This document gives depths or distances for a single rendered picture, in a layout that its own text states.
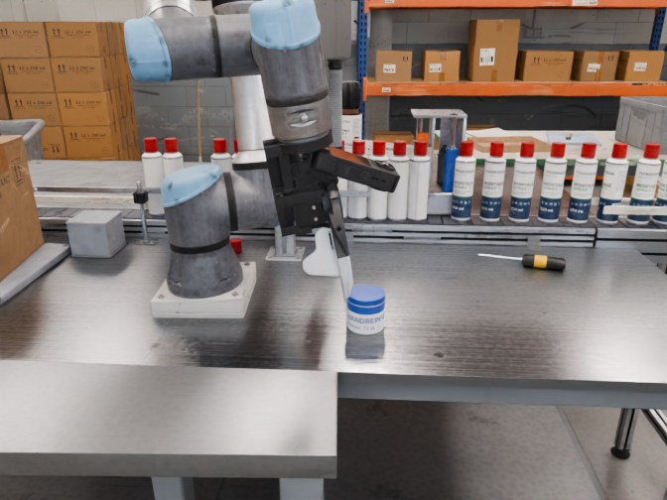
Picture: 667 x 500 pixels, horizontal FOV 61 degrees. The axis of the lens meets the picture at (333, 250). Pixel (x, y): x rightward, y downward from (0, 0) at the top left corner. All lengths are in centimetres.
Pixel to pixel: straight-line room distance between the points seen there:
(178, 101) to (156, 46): 537
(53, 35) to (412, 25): 315
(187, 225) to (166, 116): 511
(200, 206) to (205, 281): 14
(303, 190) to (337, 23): 70
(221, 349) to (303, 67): 54
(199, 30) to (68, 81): 411
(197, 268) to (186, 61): 47
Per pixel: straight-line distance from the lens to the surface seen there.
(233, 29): 75
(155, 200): 157
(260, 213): 107
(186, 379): 95
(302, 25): 65
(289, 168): 70
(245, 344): 102
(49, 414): 95
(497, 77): 526
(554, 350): 106
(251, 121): 108
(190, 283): 110
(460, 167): 146
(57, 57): 484
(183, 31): 74
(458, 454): 174
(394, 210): 147
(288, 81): 65
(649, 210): 161
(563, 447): 185
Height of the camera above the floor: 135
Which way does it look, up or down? 22 degrees down
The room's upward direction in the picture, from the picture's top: straight up
